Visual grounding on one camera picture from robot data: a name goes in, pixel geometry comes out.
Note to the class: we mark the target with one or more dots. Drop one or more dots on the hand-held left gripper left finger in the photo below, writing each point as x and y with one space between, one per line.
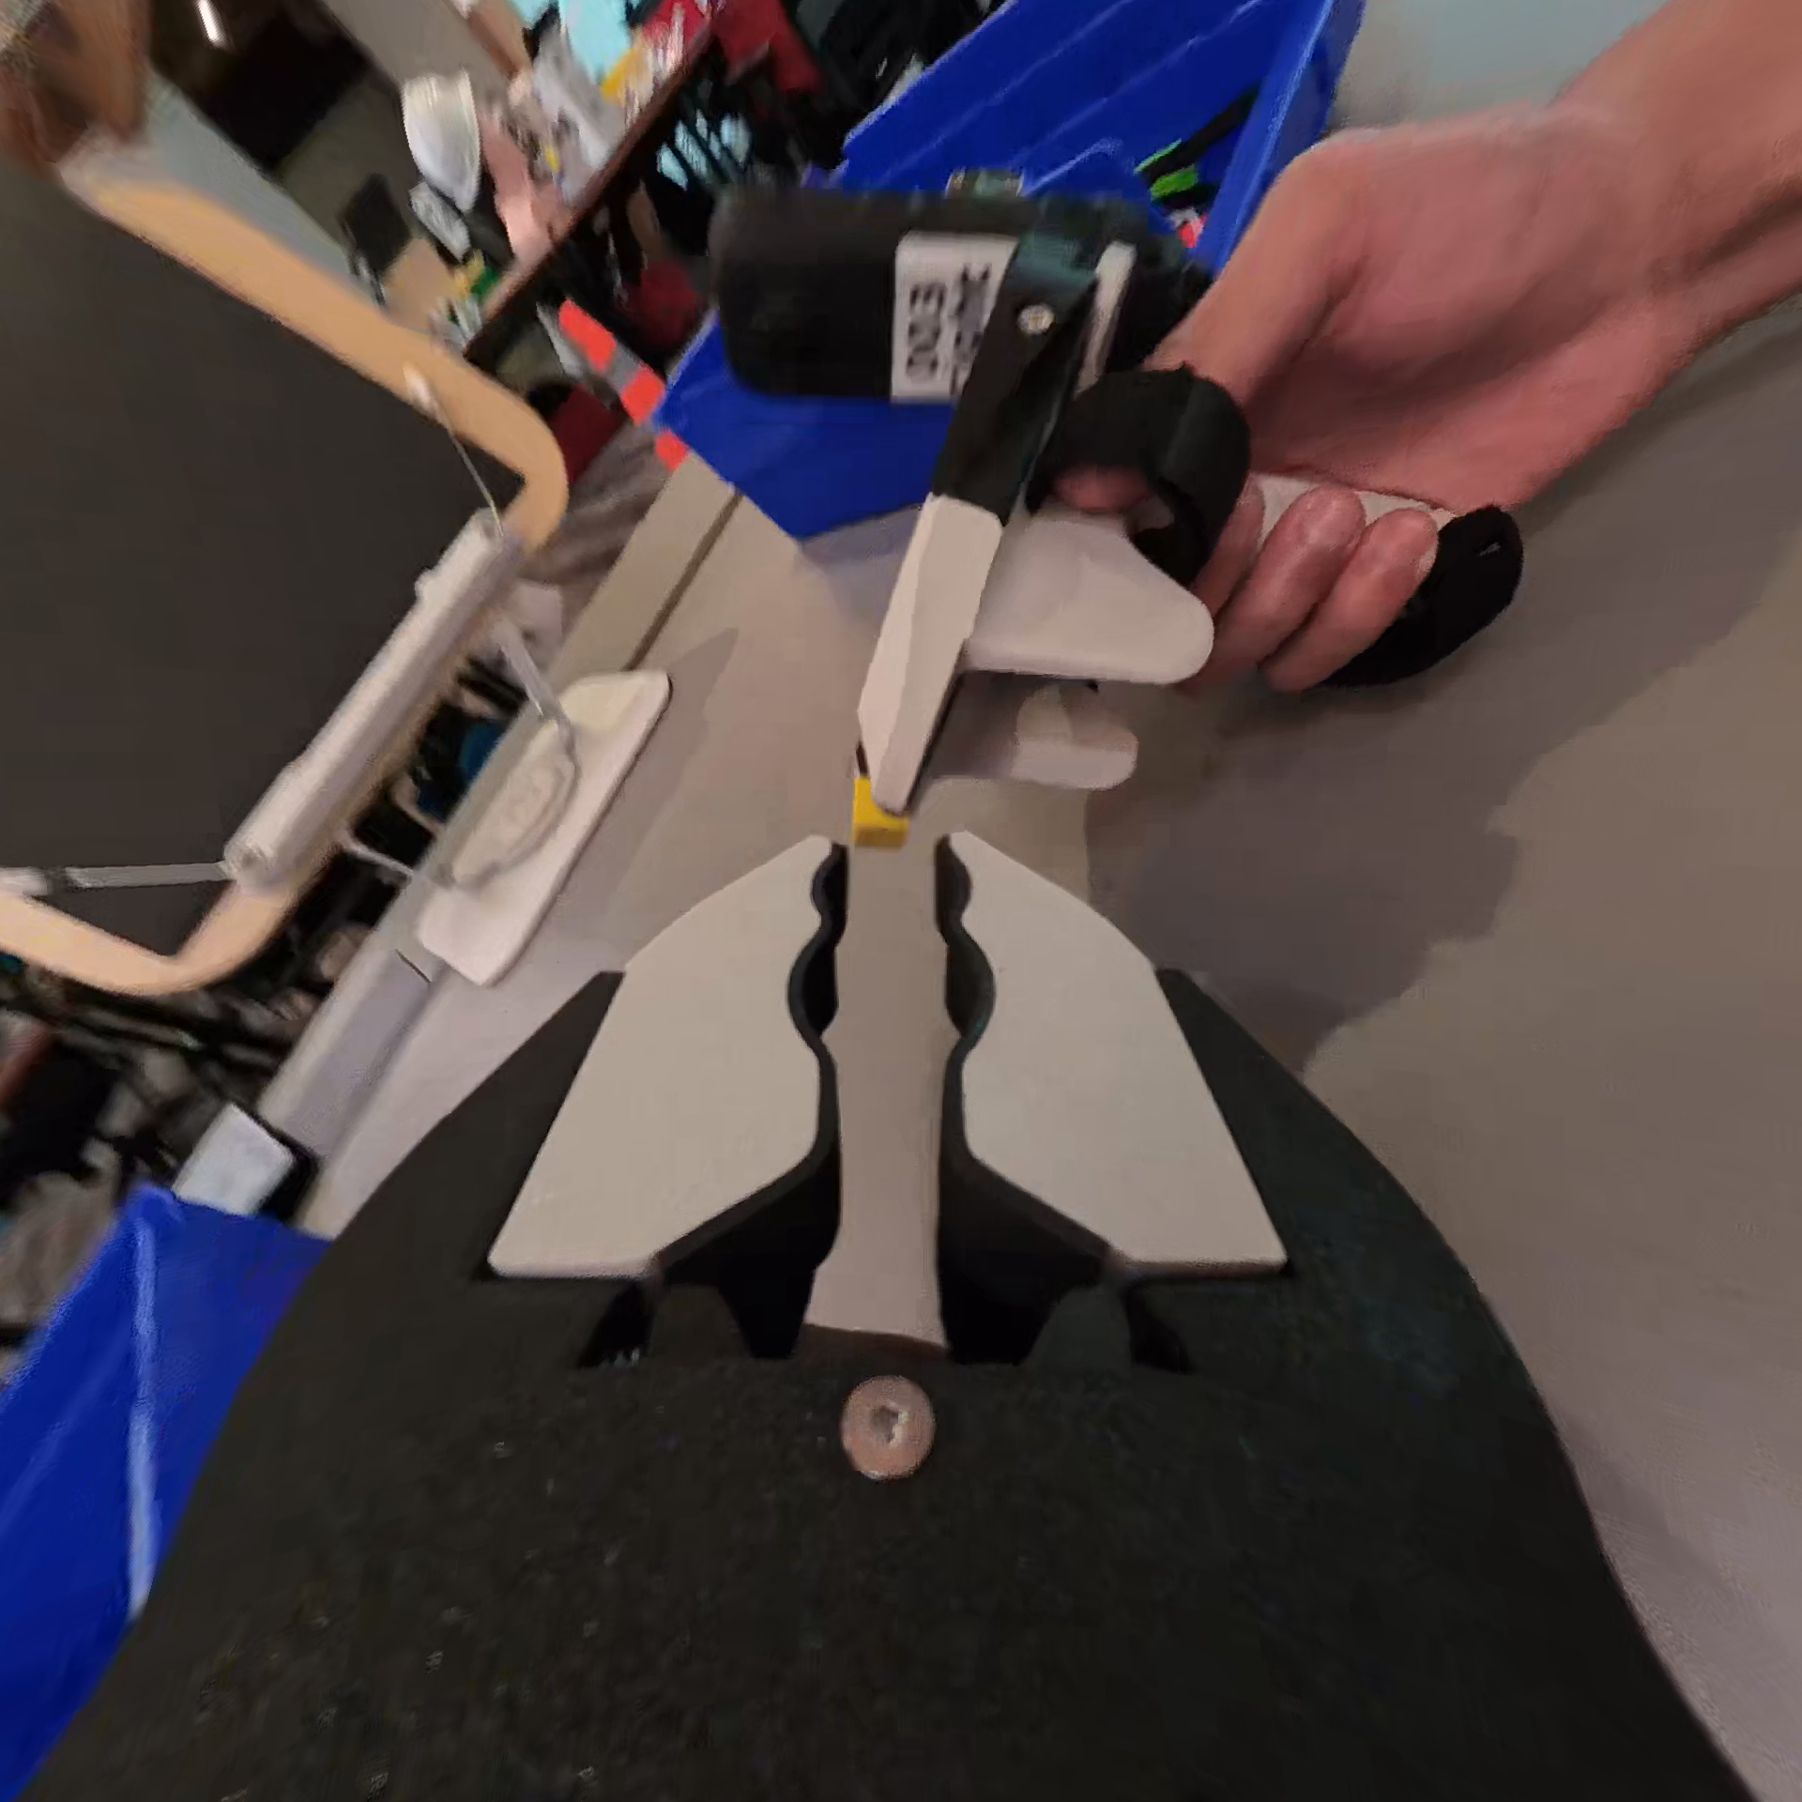
662 1112

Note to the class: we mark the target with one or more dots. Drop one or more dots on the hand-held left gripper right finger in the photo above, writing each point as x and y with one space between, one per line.
1112 1112

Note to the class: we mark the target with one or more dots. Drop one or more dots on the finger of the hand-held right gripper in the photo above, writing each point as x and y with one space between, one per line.
1078 738
929 634

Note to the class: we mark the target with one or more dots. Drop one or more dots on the blue plastic bin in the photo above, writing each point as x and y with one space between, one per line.
84 1479
802 451

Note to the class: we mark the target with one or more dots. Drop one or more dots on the small yellow block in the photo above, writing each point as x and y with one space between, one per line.
881 830

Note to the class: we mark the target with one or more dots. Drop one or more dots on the person's right hand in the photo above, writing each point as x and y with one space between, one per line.
1436 309

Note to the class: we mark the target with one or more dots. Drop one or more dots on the orange traffic cone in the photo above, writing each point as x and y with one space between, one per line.
626 387

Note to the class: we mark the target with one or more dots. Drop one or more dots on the black board with wooden rim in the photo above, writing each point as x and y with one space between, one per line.
182 563

